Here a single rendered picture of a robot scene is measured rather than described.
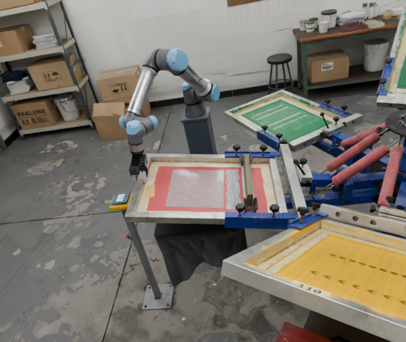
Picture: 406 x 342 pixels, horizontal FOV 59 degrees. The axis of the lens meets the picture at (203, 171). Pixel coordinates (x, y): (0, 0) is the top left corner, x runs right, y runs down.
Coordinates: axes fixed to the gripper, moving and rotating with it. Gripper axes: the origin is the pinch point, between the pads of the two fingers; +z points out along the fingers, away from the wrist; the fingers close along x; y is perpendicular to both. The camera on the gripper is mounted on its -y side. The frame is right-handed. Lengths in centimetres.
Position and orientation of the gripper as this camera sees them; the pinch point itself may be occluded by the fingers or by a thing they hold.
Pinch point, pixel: (140, 182)
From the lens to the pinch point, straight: 199.9
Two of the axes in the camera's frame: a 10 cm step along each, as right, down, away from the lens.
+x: -10.0, -0.2, 0.5
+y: 0.5, -5.6, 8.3
